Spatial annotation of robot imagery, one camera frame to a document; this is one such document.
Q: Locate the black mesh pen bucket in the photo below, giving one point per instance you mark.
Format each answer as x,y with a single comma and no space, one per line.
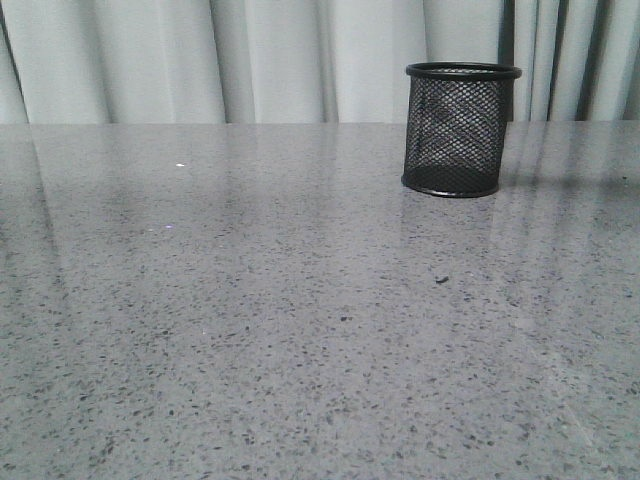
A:
456,126

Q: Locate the white pleated curtain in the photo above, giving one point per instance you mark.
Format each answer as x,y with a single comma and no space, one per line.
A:
95,62

